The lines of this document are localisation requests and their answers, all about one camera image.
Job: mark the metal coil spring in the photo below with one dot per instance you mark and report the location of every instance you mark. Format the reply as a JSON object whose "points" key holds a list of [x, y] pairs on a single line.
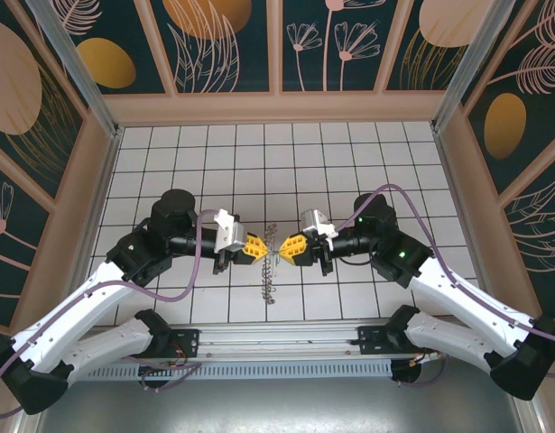
{"points": [[268, 284]]}

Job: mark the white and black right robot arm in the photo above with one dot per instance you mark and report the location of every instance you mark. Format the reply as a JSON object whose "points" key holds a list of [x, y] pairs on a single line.
{"points": [[466, 306]]}

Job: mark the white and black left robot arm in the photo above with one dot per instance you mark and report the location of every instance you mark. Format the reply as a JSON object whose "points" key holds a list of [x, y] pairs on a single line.
{"points": [[74, 311]]}

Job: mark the grey metal sheet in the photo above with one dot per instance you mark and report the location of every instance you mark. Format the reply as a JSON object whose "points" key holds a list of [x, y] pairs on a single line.
{"points": [[277, 406]]}

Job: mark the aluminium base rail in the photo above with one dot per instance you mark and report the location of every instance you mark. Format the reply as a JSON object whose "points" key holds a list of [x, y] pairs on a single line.
{"points": [[277, 338]]}

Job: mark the aluminium frame post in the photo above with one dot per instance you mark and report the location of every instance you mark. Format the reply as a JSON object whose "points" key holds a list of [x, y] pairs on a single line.
{"points": [[480, 63], [78, 72]]}

